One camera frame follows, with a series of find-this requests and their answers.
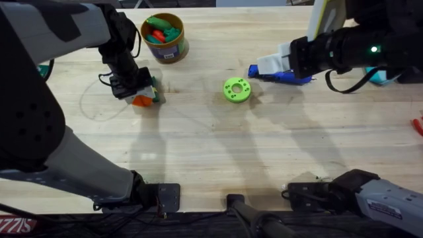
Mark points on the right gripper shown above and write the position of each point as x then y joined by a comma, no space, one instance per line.
350,49

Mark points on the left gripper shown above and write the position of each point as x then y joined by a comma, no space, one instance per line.
124,56

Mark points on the dark green toy vegetable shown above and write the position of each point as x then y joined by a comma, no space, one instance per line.
156,94

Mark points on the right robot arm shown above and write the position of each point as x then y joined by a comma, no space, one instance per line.
383,201

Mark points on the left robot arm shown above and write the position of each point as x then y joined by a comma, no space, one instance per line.
79,172

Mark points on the tan tub of toy vegetables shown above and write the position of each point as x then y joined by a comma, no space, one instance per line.
165,53

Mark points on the upright flat wrist plate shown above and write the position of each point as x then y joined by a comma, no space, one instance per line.
325,20

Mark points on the green disc with holes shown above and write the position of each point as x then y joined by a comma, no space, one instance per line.
229,94

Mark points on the green board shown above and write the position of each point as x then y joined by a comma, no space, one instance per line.
43,71

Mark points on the light blue box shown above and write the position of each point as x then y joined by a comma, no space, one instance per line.
383,79

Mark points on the black stand pole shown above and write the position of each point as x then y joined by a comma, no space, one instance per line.
244,211

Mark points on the red white label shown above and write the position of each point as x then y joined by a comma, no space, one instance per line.
16,224

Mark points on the black rail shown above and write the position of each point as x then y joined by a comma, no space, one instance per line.
198,229

